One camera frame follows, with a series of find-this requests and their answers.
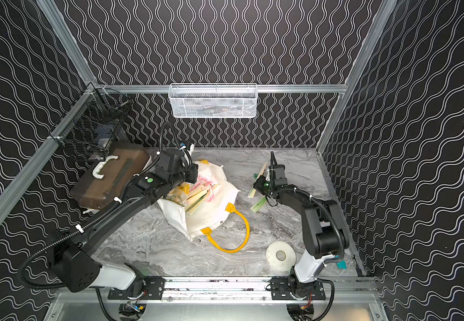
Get green folding fan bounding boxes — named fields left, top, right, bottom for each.
left=250, top=197, right=267, bottom=213
left=247, top=161, right=269, bottom=199

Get pink folding fans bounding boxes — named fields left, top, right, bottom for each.
left=184, top=175, right=220, bottom=215

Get white tote bag yellow handles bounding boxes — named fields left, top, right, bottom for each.
left=157, top=160, right=251, bottom=254

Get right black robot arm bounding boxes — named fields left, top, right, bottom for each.
left=253, top=152, right=349, bottom=298

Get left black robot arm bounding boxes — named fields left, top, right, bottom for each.
left=18, top=147, right=198, bottom=298

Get white storage box brown lid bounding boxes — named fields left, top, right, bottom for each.
left=70, top=142, right=150, bottom=210

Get white tape roll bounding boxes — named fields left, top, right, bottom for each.
left=266, top=241, right=296, bottom=272

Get teal flat stick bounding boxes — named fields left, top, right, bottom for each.
left=336, top=261, right=348, bottom=270

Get white wire mesh basket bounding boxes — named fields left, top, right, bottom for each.
left=168, top=83, right=259, bottom=119

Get black wire basket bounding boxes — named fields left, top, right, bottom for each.
left=50, top=83, right=132, bottom=163

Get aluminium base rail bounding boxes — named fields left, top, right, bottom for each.
left=44, top=276, right=388, bottom=320

